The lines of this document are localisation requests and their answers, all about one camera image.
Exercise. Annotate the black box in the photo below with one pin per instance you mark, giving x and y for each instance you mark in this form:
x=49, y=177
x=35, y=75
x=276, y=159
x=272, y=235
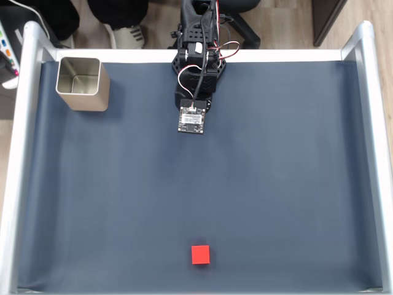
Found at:
x=12, y=18

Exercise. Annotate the black office chair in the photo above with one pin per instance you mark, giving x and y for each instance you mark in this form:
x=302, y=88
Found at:
x=245, y=24

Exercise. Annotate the square metal tin container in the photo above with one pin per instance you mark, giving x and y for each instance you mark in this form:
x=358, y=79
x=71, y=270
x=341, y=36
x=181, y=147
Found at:
x=92, y=99

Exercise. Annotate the dark wooden cabinet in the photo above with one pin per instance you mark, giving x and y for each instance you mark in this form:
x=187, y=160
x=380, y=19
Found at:
x=328, y=18

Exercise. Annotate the dark blue table mat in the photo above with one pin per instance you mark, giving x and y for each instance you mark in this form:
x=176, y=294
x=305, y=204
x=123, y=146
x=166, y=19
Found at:
x=122, y=184

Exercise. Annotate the white striped shoe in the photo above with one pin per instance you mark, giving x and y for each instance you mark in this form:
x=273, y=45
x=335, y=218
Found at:
x=129, y=37

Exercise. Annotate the bare camera circuit board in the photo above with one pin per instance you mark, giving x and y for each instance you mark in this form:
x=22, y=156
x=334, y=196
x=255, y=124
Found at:
x=192, y=118

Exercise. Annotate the white device with coloured stickers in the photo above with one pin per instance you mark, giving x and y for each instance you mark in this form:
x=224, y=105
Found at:
x=4, y=49

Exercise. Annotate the red cube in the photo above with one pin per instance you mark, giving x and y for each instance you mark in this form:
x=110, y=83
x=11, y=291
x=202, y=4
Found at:
x=200, y=254

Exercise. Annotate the person's leg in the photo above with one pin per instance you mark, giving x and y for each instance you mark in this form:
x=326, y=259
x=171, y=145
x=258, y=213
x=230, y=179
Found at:
x=119, y=12
x=66, y=18

